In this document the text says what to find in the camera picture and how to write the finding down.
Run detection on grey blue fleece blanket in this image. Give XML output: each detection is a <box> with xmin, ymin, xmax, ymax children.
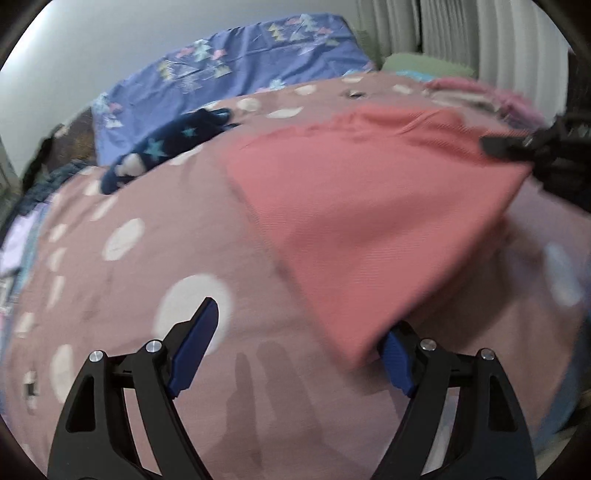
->
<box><xmin>17</xmin><ymin>159</ymin><xmax>99</xmax><ymax>219</ymax></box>

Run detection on white pleated curtain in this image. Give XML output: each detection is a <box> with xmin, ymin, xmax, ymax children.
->
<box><xmin>355</xmin><ymin>0</ymin><xmax>574</xmax><ymax>121</ymax></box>

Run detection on blue tree print pillow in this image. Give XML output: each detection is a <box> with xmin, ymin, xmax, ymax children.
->
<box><xmin>91</xmin><ymin>13</ymin><xmax>376</xmax><ymax>168</ymax></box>

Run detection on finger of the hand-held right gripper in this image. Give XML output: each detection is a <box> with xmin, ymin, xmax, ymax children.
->
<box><xmin>479</xmin><ymin>130</ymin><xmax>544</xmax><ymax>163</ymax></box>

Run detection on pink folded clothes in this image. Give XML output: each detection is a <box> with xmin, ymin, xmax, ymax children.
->
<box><xmin>424</xmin><ymin>76</ymin><xmax>549</xmax><ymax>128</ymax></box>

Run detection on navy star print blanket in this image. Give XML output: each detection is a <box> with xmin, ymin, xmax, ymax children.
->
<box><xmin>100</xmin><ymin>107</ymin><xmax>239</xmax><ymax>195</ymax></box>

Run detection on lavender cloth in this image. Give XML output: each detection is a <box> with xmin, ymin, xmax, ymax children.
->
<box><xmin>0</xmin><ymin>202</ymin><xmax>52</xmax><ymax>278</ymax></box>

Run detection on coral pink knit shirt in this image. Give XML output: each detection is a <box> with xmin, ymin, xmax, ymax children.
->
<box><xmin>223</xmin><ymin>104</ymin><xmax>537</xmax><ymax>371</ymax></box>

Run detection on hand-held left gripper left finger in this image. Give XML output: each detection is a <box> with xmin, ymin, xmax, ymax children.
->
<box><xmin>48</xmin><ymin>296</ymin><xmax>219</xmax><ymax>480</ymax></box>

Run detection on dark tree print headboard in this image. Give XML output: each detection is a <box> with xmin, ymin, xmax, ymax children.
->
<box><xmin>45</xmin><ymin>108</ymin><xmax>101</xmax><ymax>175</ymax></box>

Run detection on pink white dotted bedspread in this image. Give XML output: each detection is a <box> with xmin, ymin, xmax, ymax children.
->
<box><xmin>0</xmin><ymin>71</ymin><xmax>591</xmax><ymax>480</ymax></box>

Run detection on black hanging cloth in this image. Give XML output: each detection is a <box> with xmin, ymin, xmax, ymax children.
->
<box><xmin>20</xmin><ymin>135</ymin><xmax>57</xmax><ymax>186</ymax></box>

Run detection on green pillow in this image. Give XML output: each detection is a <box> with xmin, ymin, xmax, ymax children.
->
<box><xmin>380</xmin><ymin>52</ymin><xmax>477</xmax><ymax>82</ymax></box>

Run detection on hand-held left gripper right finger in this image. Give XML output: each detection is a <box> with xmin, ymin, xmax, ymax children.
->
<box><xmin>372</xmin><ymin>320</ymin><xmax>539</xmax><ymax>480</ymax></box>

